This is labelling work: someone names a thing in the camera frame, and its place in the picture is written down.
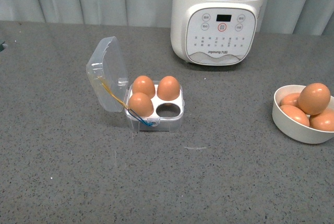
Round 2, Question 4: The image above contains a brown egg bowl right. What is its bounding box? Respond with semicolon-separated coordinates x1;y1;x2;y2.
309;109;334;132

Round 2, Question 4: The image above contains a brown egg bowl front left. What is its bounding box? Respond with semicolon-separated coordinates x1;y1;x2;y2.
280;104;309;127

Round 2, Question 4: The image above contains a white Joyoung blender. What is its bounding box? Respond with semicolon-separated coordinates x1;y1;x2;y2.
170;0;264;66

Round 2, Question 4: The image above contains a brown egg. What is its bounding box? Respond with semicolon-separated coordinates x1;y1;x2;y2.
298;83;331;115
157;76;180;101
128;92;154;117
132;75;156;99

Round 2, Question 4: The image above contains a grey curtain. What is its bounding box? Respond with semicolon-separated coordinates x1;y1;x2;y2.
1;0;333;35

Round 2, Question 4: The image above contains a brown egg bowl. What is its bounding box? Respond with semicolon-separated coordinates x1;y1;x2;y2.
280;104;309;127
281;92;300;108
309;109;334;132

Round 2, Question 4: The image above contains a brown egg bowl back left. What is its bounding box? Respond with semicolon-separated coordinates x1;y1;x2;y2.
281;92;300;108

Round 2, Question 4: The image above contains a clear plastic egg box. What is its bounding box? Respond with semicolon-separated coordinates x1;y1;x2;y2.
86;37;184;132

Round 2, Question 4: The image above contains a white round bowl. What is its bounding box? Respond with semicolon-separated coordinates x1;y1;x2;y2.
272;85;333;144

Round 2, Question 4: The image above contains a yellow blue rubber band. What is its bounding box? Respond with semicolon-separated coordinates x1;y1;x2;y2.
98;76;153;127

